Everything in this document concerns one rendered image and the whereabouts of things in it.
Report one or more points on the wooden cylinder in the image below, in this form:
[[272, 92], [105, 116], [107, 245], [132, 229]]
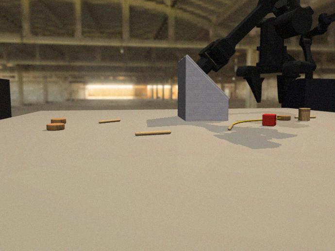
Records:
[[304, 114]]

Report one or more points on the red wooden block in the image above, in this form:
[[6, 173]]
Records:
[[269, 120]]

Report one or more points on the round flat wooden disc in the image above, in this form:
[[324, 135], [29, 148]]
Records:
[[284, 117]]

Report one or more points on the brown wooden disc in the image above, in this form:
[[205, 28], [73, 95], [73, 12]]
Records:
[[58, 120], [55, 126]]

